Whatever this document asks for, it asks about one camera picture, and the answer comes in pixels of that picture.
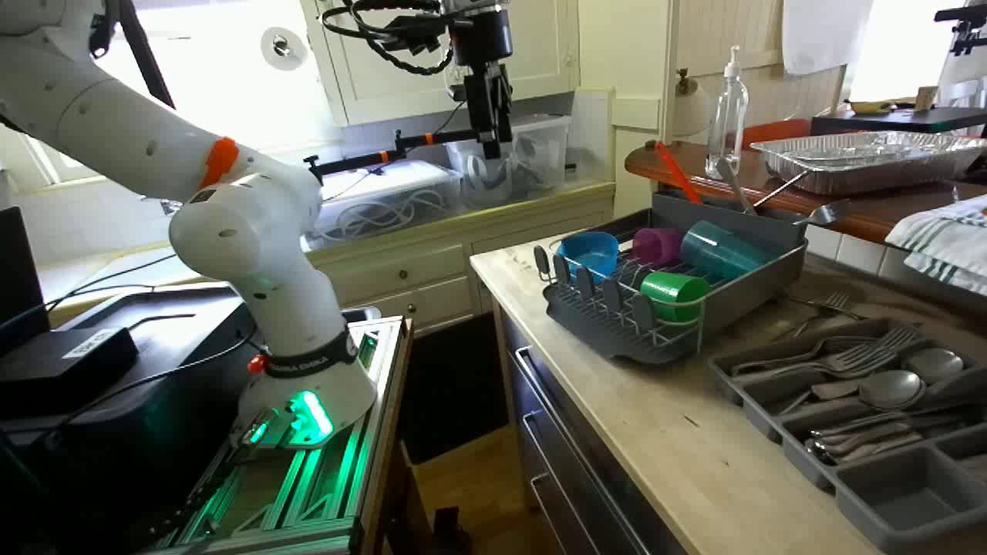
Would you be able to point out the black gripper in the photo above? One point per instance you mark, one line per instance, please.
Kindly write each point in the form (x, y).
(483, 40)

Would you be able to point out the green plastic cup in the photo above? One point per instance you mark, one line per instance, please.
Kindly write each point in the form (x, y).
(675, 294)

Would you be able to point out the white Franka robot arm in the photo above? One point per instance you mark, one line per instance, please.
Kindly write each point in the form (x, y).
(111, 125)

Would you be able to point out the aluminium foil tray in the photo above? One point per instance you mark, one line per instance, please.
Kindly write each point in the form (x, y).
(874, 159)

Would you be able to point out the grey cutlery organiser tray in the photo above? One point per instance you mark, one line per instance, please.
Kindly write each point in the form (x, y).
(904, 504)

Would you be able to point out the clear plastic storage bin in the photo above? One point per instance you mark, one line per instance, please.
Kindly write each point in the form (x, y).
(541, 154)

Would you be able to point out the blue plastic cup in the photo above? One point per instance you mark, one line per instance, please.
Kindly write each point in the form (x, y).
(587, 250)

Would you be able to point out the white drawer cabinet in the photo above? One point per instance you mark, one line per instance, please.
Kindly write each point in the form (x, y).
(433, 272)

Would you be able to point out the orange silicone spatula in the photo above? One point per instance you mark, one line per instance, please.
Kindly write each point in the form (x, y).
(675, 170)

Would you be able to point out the purple plastic cup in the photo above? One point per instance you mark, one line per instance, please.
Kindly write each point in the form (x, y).
(654, 246)

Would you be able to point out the clear hand sanitizer pump bottle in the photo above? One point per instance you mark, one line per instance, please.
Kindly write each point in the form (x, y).
(729, 111)

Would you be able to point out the thin metal utensil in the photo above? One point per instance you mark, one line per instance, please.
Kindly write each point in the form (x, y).
(778, 188)

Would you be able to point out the grey steel dish rack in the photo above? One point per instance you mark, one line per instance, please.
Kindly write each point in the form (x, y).
(741, 294)

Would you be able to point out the metal slotted spatula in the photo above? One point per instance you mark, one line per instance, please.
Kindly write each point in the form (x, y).
(819, 212)

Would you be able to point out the white hanging cloth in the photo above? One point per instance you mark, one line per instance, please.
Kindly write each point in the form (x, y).
(822, 35)

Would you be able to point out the kitchen island drawer front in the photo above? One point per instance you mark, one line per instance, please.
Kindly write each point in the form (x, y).
(576, 463)

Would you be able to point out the black tripod pole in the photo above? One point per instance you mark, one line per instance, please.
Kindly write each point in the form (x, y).
(140, 48)

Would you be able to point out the brown wooden raised counter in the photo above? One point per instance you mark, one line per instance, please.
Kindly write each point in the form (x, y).
(874, 210)

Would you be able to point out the black flat board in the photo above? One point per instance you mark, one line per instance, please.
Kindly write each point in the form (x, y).
(897, 118)

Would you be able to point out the silver fork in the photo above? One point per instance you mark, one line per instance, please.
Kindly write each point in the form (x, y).
(864, 355)

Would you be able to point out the white striped towel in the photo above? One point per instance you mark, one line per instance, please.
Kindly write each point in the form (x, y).
(946, 246)

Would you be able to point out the silver table knife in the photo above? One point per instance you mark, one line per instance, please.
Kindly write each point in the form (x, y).
(859, 425)
(874, 449)

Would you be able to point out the large silver spoon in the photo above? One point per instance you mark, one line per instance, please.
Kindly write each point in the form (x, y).
(892, 390)

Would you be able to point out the small silver spoon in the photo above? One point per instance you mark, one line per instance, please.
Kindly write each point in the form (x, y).
(932, 364)

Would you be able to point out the black flat box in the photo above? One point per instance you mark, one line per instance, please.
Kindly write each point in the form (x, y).
(63, 371)

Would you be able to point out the black monitor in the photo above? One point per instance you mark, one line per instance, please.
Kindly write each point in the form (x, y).
(21, 278)

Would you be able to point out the white wall cupboard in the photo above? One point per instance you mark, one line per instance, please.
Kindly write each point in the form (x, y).
(413, 93)

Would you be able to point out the black camera boom with clamps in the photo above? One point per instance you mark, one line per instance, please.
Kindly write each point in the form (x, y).
(390, 154)

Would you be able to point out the white round wall fixture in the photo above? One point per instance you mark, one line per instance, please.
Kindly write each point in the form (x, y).
(286, 48)

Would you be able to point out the aluminium robot pedestal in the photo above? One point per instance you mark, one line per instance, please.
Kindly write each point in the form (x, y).
(311, 493)

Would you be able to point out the black camera on stand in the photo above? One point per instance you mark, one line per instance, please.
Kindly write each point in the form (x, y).
(964, 26)

